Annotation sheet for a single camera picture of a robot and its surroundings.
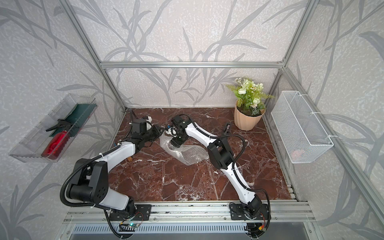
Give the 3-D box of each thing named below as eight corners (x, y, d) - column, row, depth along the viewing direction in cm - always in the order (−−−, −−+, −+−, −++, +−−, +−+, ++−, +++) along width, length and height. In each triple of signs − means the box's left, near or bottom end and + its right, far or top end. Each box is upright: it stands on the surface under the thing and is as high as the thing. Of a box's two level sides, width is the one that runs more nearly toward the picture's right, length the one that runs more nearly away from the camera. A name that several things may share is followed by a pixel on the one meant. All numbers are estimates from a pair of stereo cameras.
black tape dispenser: (224, 136, 105) (225, 131, 101) (223, 127, 110) (223, 122, 106) (231, 136, 105) (232, 131, 101) (229, 127, 110) (230, 122, 106)
